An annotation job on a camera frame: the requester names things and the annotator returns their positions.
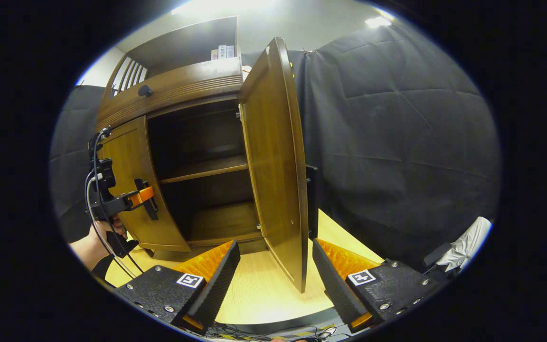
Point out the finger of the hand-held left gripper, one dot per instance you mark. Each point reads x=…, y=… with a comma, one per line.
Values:
x=141, y=197

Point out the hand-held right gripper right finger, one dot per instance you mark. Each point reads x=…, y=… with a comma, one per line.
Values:
x=333, y=285

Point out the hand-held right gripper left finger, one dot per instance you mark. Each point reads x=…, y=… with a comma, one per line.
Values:
x=216, y=289

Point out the wooden shoe cabinet door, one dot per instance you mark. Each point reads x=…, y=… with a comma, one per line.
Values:
x=273, y=166
x=131, y=156

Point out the wooden double-door shoe cabinet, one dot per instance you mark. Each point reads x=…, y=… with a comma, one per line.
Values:
x=183, y=47

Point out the wooden inner cabinet shelf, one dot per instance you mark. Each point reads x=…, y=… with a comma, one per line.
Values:
x=207, y=167

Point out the black round drawer knob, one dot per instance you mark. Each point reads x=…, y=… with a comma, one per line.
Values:
x=145, y=90

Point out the black padded object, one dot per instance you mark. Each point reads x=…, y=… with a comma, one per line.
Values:
x=437, y=254

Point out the white cloth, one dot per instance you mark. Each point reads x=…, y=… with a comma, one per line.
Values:
x=468, y=242

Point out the black backdrop cloth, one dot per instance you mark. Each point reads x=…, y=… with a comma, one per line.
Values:
x=397, y=142

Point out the upright white books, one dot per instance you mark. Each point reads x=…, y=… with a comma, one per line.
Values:
x=222, y=52

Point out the ceiling light panel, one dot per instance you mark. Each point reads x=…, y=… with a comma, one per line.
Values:
x=378, y=22

